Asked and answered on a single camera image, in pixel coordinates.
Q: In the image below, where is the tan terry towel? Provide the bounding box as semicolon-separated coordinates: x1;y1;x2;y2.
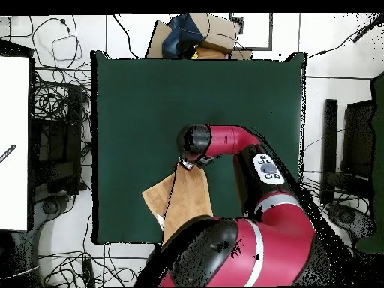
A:
141;163;215;245

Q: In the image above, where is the black flat monitor panel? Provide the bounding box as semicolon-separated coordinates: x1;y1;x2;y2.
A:
340;99;377;179

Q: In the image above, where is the white flat panel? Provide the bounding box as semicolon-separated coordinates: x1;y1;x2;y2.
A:
0;55;30;232

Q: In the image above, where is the dark green table cloth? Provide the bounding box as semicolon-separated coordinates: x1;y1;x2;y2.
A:
90;49;308;245

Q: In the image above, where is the orange-brown folded cloth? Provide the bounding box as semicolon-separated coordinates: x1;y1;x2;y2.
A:
193;45;233;60

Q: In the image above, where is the black equipment box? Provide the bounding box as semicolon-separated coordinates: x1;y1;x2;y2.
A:
29;83;92;197

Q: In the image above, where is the dark blue garment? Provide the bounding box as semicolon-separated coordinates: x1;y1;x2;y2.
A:
161;13;206;60

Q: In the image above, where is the brown cardboard box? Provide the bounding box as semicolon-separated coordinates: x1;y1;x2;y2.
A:
145;13;254;60

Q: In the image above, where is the black round stand base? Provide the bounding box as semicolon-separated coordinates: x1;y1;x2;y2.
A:
325;202;377;241
32;193;74;229

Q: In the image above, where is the black power strip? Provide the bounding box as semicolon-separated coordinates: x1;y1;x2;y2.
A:
81;258;96;288

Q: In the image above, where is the black upright bar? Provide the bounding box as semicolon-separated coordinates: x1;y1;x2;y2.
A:
319;98;339;206

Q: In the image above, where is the black threaded rod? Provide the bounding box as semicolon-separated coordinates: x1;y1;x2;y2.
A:
0;144;17;164

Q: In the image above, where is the dark green cloth drape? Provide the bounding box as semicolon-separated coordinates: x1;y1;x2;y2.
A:
355;71;384;254

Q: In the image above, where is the black rectangular frame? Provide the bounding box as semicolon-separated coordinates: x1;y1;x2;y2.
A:
229;13;274;52

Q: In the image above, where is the black looped cable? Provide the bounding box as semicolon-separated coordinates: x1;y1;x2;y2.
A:
25;15;94;71

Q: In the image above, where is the black cable with thick plug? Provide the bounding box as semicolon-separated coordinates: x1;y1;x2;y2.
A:
305;13;384;62

